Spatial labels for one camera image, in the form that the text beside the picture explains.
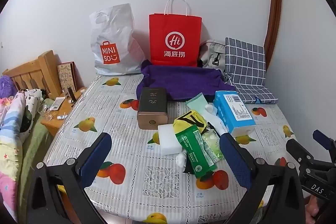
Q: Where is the fruit print tablecloth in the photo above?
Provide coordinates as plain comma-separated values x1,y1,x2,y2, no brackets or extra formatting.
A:
43,74,300,224

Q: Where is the white sponge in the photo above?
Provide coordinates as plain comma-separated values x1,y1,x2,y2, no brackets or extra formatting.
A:
157,123,184,156

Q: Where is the grey backpack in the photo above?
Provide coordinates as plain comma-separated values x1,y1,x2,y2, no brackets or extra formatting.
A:
199,40,227,75

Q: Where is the grey checked cushion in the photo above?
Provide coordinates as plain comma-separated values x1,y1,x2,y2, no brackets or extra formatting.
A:
224,37,279,105

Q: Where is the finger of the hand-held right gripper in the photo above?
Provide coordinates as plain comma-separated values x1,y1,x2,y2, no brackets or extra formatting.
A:
313,130,336,161
286,138,315,174

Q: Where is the wooden headboard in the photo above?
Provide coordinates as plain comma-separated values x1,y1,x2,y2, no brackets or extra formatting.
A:
3,50,63,98

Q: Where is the clear packet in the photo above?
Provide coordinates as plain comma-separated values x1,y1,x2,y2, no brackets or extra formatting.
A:
202,130,223,161

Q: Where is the white plastic shopping bag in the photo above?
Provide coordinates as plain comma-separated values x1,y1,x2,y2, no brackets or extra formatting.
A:
89,3,146,76

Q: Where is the yellow black printed cloth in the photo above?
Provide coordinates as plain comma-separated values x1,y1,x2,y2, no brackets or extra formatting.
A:
173,109,208,135

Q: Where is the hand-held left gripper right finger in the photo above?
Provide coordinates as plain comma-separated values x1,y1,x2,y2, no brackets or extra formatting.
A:
220,132,306,224

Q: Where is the pink patterned blanket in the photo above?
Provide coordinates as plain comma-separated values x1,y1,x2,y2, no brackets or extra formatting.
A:
0,91,27,214

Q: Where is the brown wooden door frame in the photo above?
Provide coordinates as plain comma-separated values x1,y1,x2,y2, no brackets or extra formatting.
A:
264,0,282,69

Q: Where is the drinking glass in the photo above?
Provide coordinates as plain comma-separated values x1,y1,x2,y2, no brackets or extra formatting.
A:
38,105,54,121

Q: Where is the white black patterned cloth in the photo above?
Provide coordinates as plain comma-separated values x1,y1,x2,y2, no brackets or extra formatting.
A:
17,89,44,140

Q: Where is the green wipes packet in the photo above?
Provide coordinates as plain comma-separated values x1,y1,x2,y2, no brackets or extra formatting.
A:
175,124,218,179

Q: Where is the wooden nightstand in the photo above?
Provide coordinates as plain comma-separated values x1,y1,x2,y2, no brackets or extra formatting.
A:
41,88,88,136

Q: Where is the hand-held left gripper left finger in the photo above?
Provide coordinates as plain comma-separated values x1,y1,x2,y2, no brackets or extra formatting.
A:
28,132,113,224

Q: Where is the red paper bag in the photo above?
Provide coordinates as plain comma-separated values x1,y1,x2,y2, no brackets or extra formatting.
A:
149,0,202,67

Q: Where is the patterned notebook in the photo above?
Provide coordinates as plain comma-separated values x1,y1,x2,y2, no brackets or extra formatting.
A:
57,61,78,93

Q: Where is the blue tissue pack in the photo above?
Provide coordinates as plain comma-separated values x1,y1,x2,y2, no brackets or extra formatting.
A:
213,90,256,138

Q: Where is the purple plush toy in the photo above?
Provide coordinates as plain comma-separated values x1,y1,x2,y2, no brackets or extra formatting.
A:
0,76,17,98

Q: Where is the person's right hand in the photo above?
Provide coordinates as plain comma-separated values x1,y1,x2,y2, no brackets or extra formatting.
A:
306,195,322,222

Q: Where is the purple towel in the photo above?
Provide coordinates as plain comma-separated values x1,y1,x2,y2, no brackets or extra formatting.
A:
136,60,237,102

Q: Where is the dark tea tin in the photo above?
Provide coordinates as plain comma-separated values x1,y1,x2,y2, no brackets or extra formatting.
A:
136,87,168,130

